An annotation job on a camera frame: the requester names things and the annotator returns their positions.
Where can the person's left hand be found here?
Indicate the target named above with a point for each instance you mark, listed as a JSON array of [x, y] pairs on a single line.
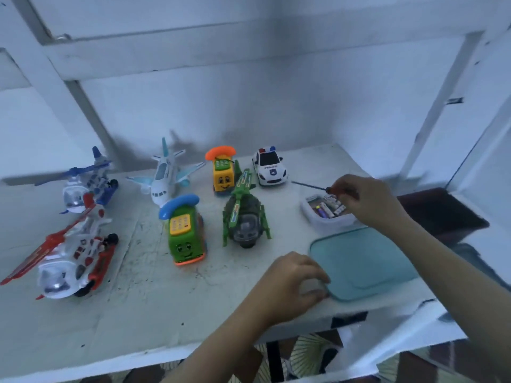
[[287, 287]]

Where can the dark green toy helicopter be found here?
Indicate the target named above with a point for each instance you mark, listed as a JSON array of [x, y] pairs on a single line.
[[243, 215]]

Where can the heap of mixed batteries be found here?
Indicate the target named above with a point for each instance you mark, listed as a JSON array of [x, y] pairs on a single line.
[[327, 206]]

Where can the green orange toy car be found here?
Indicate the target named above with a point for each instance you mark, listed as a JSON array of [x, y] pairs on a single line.
[[184, 231]]

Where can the teal container lid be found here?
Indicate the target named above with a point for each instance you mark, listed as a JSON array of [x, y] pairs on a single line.
[[359, 263]]

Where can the person's right hand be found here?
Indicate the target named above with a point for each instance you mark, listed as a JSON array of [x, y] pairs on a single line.
[[367, 203]]

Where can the person's right forearm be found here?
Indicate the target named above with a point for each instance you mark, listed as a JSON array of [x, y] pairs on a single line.
[[459, 279]]

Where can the clear plastic container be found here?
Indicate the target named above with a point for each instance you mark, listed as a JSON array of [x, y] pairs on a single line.
[[315, 219]]

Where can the white toy airplane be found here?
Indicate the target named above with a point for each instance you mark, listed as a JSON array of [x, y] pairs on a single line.
[[166, 179]]

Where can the dark brown storage box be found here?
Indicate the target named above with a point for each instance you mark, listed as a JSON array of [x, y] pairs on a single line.
[[447, 211]]

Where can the yellow orange toy car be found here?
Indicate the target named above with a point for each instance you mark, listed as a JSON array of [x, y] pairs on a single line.
[[223, 171]]

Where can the red white toy vehicle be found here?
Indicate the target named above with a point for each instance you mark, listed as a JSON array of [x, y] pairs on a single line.
[[68, 259]]

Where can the black white toy car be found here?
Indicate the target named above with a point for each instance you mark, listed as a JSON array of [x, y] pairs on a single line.
[[270, 167]]

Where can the white blue toy vehicle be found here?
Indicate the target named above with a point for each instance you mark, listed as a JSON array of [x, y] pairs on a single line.
[[84, 187]]

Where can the grey storage box lid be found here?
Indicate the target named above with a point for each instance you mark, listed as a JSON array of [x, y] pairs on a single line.
[[479, 263]]

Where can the red screwdriver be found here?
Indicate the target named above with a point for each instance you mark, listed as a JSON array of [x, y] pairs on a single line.
[[310, 186]]

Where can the person's left forearm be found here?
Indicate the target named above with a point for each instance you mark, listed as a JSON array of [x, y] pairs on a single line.
[[215, 351]]

